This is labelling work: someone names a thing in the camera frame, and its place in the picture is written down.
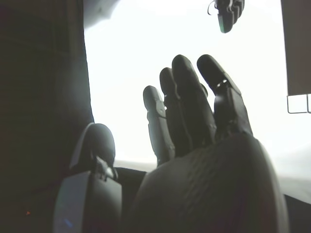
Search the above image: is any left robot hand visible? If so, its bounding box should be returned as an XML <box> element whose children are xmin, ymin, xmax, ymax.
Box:
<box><xmin>52</xmin><ymin>54</ymin><xmax>290</xmax><ymax>233</ymax></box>

